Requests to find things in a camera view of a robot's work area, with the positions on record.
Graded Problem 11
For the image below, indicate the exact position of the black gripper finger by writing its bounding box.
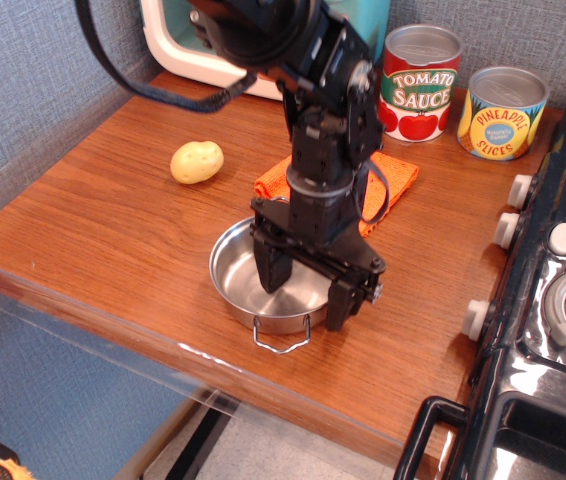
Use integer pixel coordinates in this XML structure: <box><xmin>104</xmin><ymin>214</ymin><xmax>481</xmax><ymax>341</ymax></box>
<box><xmin>254</xmin><ymin>237</ymin><xmax>292</xmax><ymax>293</ymax></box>
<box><xmin>326</xmin><ymin>279</ymin><xmax>366</xmax><ymax>332</ymax></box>

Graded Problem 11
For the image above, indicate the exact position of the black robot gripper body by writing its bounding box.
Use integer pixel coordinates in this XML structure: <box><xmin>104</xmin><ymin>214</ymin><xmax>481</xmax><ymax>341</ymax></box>
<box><xmin>251</xmin><ymin>174</ymin><xmax>386</xmax><ymax>303</ymax></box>

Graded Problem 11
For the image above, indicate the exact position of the stainless steel pot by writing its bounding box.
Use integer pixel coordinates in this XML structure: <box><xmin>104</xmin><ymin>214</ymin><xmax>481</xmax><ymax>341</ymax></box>
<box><xmin>209</xmin><ymin>218</ymin><xmax>330</xmax><ymax>355</ymax></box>

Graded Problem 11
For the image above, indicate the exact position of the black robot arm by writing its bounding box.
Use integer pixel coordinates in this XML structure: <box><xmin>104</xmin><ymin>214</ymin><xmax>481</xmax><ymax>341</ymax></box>
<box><xmin>194</xmin><ymin>1</ymin><xmax>386</xmax><ymax>331</ymax></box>

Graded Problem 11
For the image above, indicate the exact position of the orange folded cloth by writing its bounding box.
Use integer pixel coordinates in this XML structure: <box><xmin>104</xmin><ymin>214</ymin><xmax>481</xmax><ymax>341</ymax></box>
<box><xmin>254</xmin><ymin>152</ymin><xmax>419</xmax><ymax>219</ymax></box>

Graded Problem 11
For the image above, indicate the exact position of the yellow toy potato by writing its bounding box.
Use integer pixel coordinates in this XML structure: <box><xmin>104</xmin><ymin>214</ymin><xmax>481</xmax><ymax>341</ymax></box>
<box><xmin>170</xmin><ymin>141</ymin><xmax>224</xmax><ymax>185</ymax></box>

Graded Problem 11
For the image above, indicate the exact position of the tomato sauce can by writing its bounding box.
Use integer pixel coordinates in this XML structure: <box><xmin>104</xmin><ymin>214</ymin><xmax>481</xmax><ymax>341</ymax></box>
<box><xmin>378</xmin><ymin>24</ymin><xmax>463</xmax><ymax>143</ymax></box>

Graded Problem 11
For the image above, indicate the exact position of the pineapple slices can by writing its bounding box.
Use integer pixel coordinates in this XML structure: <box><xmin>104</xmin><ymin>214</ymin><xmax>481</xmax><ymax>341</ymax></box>
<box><xmin>457</xmin><ymin>66</ymin><xmax>550</xmax><ymax>161</ymax></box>

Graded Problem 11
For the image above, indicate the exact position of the black toy stove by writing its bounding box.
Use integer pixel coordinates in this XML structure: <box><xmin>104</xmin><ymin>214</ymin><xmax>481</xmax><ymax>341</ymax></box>
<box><xmin>395</xmin><ymin>108</ymin><xmax>566</xmax><ymax>479</ymax></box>

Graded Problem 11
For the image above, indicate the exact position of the teal toy microwave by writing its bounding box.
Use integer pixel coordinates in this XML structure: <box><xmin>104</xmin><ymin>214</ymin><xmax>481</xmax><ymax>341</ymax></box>
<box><xmin>139</xmin><ymin>0</ymin><xmax>390</xmax><ymax>87</ymax></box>

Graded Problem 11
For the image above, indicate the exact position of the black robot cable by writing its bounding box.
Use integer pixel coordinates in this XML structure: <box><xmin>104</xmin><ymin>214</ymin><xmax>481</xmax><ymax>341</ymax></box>
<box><xmin>73</xmin><ymin>0</ymin><xmax>259</xmax><ymax>115</ymax></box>

